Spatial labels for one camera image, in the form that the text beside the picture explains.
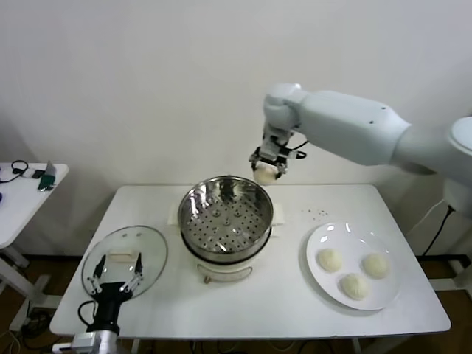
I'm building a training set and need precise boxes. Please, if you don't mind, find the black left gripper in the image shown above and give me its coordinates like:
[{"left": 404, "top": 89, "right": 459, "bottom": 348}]
[{"left": 86, "top": 252, "right": 145, "bottom": 332}]

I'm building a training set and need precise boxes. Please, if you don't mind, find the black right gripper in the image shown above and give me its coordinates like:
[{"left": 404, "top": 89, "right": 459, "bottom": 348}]
[{"left": 249, "top": 145, "right": 289, "bottom": 180}]

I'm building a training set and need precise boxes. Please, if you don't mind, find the white steamed baozi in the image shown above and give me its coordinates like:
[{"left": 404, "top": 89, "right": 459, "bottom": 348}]
[
  {"left": 254, "top": 163, "right": 280, "bottom": 185},
  {"left": 317, "top": 249, "right": 344, "bottom": 273},
  {"left": 339, "top": 273, "right": 369, "bottom": 301},
  {"left": 361, "top": 253, "right": 391, "bottom": 280}
]

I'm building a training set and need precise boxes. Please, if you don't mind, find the round glass pot lid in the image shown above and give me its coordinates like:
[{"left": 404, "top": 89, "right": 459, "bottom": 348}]
[{"left": 81, "top": 225, "right": 169, "bottom": 298}]

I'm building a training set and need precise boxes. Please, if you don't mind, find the stainless steel steamer basket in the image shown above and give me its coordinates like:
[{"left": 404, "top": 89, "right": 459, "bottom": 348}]
[{"left": 167, "top": 176, "right": 287, "bottom": 261}]

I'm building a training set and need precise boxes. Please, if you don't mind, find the cream electric cooker base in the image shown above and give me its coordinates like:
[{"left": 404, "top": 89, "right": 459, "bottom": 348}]
[{"left": 182, "top": 224, "right": 281, "bottom": 285}]

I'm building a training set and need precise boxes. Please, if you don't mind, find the large white plate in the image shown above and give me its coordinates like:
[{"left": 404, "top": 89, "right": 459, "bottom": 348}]
[{"left": 305, "top": 221, "right": 403, "bottom": 311}]

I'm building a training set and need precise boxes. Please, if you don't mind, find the white side table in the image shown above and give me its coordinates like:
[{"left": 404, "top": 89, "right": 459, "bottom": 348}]
[{"left": 0, "top": 162, "right": 71, "bottom": 333}]

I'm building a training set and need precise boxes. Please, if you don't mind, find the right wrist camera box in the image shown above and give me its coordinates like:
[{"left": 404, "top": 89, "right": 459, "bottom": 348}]
[{"left": 263, "top": 126, "right": 296, "bottom": 148}]

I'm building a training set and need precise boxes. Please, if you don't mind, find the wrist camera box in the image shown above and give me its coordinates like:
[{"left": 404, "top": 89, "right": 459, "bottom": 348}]
[
  {"left": 263, "top": 126, "right": 296, "bottom": 148},
  {"left": 70, "top": 330, "right": 94, "bottom": 351}
]

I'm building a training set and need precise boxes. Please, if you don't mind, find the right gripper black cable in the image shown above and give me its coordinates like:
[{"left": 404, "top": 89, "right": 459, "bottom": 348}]
[{"left": 285, "top": 139, "right": 309, "bottom": 160}]

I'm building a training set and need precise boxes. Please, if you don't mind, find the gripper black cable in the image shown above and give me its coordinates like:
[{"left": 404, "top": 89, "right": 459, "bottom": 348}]
[
  {"left": 285, "top": 139, "right": 309, "bottom": 160},
  {"left": 77, "top": 299, "right": 99, "bottom": 329}
]

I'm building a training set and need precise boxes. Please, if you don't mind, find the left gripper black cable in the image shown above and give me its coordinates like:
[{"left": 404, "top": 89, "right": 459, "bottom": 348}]
[{"left": 77, "top": 299, "right": 99, "bottom": 329}]

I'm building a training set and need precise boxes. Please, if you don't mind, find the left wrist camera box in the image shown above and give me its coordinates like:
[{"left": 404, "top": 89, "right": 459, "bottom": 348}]
[{"left": 70, "top": 330, "right": 94, "bottom": 351}]

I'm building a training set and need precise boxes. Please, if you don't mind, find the power strip with cables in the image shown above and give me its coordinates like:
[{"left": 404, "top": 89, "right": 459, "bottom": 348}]
[{"left": 20, "top": 309, "right": 56, "bottom": 339}]

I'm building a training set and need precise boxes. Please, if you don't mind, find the black cable with plug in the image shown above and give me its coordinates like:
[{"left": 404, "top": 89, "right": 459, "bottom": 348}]
[{"left": 0, "top": 159, "right": 30, "bottom": 184}]

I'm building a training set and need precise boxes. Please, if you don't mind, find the thin white cable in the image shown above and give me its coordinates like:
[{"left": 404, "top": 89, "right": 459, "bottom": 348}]
[{"left": 408, "top": 198, "right": 445, "bottom": 235}]

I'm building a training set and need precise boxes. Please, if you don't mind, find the black power cable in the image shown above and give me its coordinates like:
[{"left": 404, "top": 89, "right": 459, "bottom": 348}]
[{"left": 422, "top": 204, "right": 457, "bottom": 257}]

